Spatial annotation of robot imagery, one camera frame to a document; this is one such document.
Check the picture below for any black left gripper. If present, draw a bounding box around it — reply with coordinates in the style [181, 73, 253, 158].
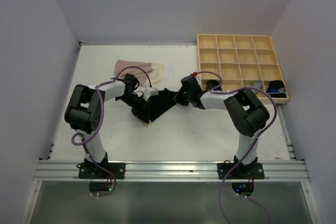
[118, 93, 151, 123]

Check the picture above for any black underwear tan waistband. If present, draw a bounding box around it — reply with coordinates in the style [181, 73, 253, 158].
[146, 89, 177, 124]

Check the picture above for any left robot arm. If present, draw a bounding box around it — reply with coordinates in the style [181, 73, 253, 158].
[65, 74, 158, 178]

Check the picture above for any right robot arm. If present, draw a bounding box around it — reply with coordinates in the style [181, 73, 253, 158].
[175, 75, 270, 178]

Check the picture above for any dark rolled underwear in tray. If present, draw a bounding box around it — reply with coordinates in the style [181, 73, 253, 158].
[206, 80, 222, 92]

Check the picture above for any pink beige underwear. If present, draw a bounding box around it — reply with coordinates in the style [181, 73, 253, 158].
[114, 60, 164, 88]

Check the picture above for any black blue rolled underwear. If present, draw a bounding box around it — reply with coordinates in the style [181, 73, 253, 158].
[266, 80, 287, 98]

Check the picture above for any wooden compartment tray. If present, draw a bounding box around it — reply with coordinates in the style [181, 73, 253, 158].
[197, 34, 289, 104]

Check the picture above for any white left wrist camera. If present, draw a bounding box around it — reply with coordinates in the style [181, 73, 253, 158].
[143, 87, 159, 100]

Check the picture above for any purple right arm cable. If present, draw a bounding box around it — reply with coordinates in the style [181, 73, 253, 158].
[195, 71, 278, 224]

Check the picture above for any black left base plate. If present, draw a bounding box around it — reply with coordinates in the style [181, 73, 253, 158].
[76, 162, 126, 179]

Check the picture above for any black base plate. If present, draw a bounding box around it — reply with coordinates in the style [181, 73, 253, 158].
[76, 162, 126, 179]
[216, 162, 265, 180]

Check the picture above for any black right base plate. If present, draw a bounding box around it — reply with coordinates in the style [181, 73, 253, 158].
[216, 162, 265, 180]

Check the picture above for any aluminium front rail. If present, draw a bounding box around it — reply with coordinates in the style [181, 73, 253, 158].
[34, 161, 310, 182]

